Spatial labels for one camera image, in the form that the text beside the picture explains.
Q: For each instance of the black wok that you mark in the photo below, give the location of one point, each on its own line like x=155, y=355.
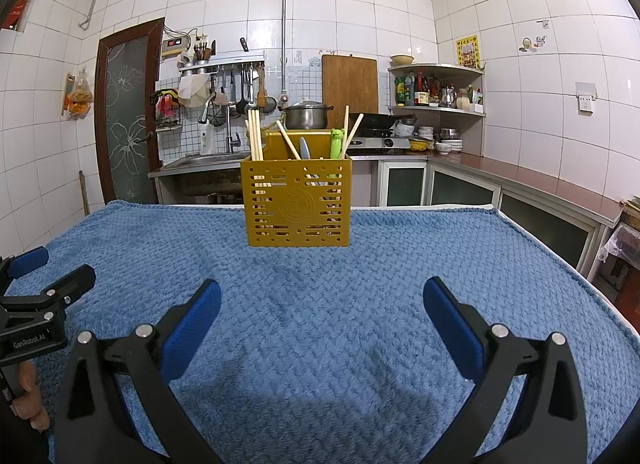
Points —
x=380, y=120

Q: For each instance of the white dish soap bottle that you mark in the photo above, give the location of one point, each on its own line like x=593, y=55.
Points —
x=205, y=142

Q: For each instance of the steel gas stove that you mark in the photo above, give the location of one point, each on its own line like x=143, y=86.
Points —
x=380, y=143

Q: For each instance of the light blue plastic spoon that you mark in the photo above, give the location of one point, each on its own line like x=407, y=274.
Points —
x=304, y=150

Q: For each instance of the beige wall control box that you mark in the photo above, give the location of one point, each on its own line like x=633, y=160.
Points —
x=174, y=46

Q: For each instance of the steel faucet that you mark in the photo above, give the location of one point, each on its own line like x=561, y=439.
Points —
x=230, y=129

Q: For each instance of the brown-framed glass door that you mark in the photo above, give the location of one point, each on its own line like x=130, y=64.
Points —
x=125, y=119

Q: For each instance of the steel pot with lid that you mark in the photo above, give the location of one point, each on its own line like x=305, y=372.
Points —
x=306, y=117

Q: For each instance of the wooden cutting board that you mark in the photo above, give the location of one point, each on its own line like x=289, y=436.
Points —
x=350, y=84

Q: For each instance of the white hanging cloth bag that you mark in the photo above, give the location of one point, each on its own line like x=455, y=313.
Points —
x=194, y=92

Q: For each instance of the dark sauce bottle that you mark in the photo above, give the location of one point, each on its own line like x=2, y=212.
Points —
x=421, y=92

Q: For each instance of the person's left hand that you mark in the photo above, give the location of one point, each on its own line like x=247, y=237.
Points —
x=30, y=411

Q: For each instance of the plastic-covered red cabinet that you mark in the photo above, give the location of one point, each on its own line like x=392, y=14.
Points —
x=625, y=269

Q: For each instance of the hanging orange snack bags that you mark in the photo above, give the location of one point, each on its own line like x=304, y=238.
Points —
x=80, y=94

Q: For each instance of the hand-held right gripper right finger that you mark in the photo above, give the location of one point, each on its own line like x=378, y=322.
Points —
x=450, y=324

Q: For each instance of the steel cutlery cup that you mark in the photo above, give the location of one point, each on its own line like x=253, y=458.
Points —
x=200, y=57

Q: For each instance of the hanging wooden spatula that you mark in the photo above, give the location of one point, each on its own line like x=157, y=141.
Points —
x=261, y=94

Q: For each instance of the yellow wall poster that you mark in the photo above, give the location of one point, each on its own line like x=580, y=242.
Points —
x=468, y=52

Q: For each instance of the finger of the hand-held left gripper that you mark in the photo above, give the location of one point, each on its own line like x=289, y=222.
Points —
x=27, y=260
x=75, y=280

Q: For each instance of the yellow bowl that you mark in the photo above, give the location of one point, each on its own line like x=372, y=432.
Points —
x=419, y=145

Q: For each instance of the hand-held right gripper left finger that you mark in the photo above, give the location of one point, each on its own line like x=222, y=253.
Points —
x=192, y=324

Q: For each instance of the grey vertical wall pipe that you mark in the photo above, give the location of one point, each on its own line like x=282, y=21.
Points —
x=284, y=19

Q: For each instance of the small wall sticker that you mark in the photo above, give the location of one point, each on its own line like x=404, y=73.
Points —
x=527, y=43

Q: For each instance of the wooden crate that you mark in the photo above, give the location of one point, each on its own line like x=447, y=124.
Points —
x=632, y=216

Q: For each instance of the steel wall utensil rack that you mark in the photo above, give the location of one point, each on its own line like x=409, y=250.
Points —
x=225, y=60

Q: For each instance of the white wall socket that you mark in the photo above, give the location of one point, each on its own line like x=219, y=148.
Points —
x=586, y=102

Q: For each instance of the yellow perforated utensil holder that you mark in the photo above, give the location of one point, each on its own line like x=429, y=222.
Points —
x=295, y=209

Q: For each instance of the stack of white dishes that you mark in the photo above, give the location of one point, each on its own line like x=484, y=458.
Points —
x=450, y=145

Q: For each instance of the steel sink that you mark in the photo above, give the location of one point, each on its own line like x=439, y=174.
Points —
x=205, y=158

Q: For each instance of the grey corner wall shelf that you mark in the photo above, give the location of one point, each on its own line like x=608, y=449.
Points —
x=435, y=109

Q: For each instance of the blue knitted blanket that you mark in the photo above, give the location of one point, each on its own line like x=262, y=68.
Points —
x=350, y=294

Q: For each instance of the hanging black ladle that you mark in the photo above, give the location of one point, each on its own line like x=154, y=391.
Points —
x=241, y=107

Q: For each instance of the green bottle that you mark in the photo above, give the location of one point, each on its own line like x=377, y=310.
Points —
x=400, y=92

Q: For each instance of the brown-topped kitchen counter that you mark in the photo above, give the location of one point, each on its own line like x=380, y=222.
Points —
x=540, y=179

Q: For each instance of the beige bowl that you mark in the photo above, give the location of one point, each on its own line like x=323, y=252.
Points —
x=402, y=60

